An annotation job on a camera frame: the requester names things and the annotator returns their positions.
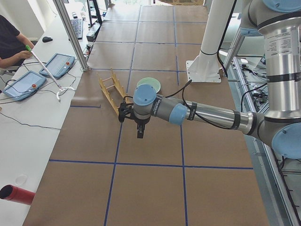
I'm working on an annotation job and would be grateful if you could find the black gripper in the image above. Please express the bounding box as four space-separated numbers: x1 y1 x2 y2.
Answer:
136 120 146 138

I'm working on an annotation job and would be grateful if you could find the light green ceramic plate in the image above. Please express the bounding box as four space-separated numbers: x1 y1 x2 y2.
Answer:
137 77 161 93

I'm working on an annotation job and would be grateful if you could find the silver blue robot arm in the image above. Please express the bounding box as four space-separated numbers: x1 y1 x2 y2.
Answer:
133 0 301 159

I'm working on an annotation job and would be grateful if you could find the wooden dish rack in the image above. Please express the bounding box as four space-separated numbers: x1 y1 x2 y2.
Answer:
98 68 130 116

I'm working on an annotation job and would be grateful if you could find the blue teach pendant far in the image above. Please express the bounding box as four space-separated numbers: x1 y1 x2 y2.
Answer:
45 53 75 79

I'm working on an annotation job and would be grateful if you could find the blue teach pendant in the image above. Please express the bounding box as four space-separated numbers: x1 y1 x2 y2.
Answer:
3 71 46 101
45 53 75 79

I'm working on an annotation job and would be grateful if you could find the blue teach pendant near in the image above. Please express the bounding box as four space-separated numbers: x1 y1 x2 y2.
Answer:
3 71 46 101

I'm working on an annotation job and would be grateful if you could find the black keyboard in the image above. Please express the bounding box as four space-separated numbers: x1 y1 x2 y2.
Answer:
70 18 83 40

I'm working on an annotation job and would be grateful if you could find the black computer mouse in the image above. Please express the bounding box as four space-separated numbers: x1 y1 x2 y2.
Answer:
42 36 53 43

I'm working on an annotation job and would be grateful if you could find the red cylinder tube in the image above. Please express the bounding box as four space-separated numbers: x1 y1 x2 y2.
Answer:
0 185 35 205

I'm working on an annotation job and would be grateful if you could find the seated person in black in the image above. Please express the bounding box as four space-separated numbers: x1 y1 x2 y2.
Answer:
0 15 34 68

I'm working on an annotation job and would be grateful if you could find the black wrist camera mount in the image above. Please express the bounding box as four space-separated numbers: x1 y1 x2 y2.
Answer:
118 96 135 123

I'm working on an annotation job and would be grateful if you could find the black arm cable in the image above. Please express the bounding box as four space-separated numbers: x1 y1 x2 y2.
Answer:
162 79 271 129

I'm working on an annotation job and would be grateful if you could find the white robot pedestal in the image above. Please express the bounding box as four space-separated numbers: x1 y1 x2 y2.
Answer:
186 0 236 83

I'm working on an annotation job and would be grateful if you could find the white reacher stick green handle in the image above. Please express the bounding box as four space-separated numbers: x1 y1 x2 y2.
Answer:
25 45 76 102

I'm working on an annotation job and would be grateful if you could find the aluminium side frame rail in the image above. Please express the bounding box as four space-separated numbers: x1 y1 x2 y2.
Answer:
229 56 301 226

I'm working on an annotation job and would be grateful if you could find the aluminium frame post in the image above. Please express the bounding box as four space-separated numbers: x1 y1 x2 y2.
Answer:
53 0 89 72

